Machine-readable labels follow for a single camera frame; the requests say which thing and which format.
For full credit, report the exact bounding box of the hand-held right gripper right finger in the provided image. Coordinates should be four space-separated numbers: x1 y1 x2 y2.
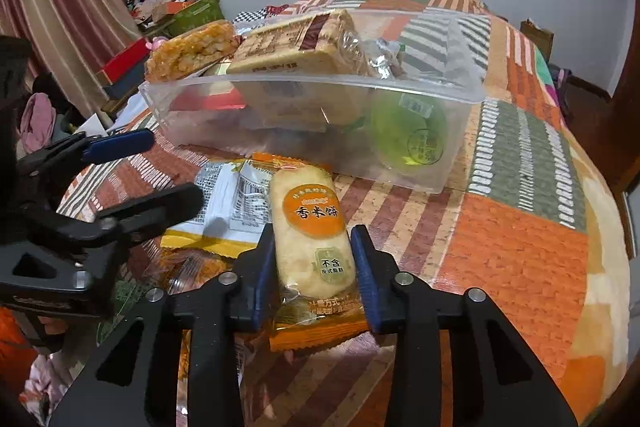
349 223 578 427

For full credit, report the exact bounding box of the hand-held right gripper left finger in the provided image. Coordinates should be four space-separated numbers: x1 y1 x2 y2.
50 223 277 427

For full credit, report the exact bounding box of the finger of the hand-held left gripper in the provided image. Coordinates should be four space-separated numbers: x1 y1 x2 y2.
24 183 206 259
16 128 157 181

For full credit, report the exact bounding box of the orange rice cracker packet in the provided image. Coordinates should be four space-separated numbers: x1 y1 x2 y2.
250 154 369 354

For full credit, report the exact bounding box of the orange crispy bar packet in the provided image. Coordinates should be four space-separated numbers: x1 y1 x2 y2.
143 19 242 84

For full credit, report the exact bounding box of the round green cake packet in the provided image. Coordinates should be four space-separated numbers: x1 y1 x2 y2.
366 38 450 168

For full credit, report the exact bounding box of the clear plastic container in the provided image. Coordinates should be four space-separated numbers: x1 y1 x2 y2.
137 6 487 196

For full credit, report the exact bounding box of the long cracker packet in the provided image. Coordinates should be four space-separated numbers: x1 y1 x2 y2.
226 9 374 134

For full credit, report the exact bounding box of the orange patterned snack packet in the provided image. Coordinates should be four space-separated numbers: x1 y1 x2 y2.
144 254 242 305

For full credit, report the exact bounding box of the silver yellow snack packet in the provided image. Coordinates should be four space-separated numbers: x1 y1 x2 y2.
160 158 282 259

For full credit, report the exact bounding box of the red gift box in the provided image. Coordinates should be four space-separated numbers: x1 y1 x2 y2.
96 38 152 86

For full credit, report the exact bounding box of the pink cloth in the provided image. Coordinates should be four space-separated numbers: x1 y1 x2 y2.
19 92 57 154

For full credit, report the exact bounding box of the clutter pile of cardboard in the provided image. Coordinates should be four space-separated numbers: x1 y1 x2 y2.
126 0 197 32

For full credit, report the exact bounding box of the green patterned box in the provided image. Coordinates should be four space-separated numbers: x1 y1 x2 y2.
164 0 224 38

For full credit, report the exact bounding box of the checkered patchwork cloth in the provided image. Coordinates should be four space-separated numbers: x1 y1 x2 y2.
234 3 302 22

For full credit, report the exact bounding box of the small cardboard box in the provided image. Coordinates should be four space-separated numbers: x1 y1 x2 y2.
519 19 555 54

